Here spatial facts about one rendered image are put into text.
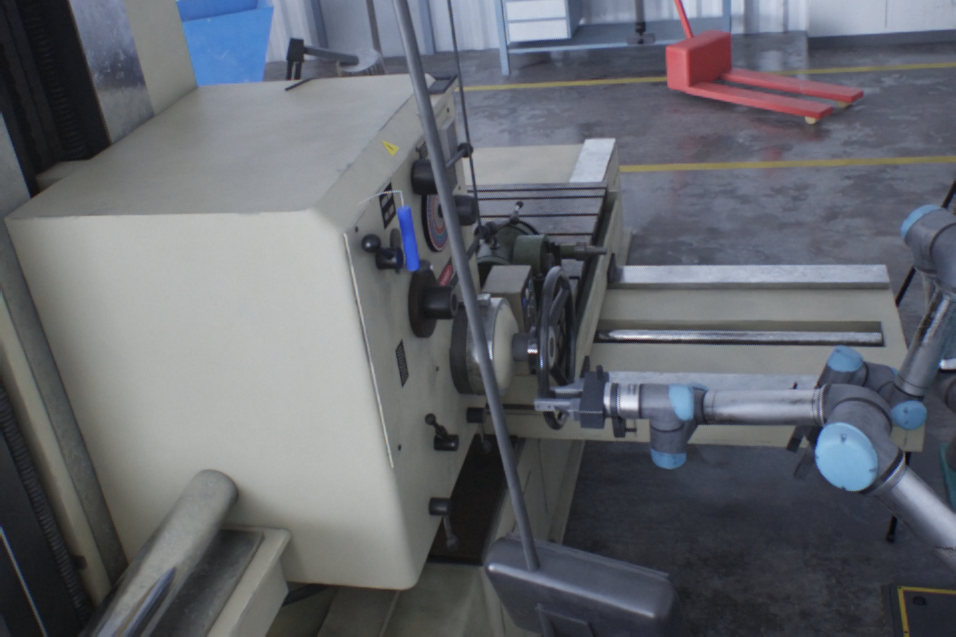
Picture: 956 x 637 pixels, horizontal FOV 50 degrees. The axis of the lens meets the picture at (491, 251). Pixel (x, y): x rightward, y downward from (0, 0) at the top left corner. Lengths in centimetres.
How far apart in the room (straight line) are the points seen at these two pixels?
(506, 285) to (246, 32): 614
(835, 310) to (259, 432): 221
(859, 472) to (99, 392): 146
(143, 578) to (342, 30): 867
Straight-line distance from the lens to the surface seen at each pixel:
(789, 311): 365
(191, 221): 184
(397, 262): 185
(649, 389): 218
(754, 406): 226
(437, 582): 283
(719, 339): 352
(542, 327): 220
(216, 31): 849
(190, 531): 203
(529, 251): 285
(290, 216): 175
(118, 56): 238
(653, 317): 362
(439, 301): 205
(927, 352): 254
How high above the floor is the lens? 253
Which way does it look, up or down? 26 degrees down
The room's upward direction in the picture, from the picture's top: 8 degrees counter-clockwise
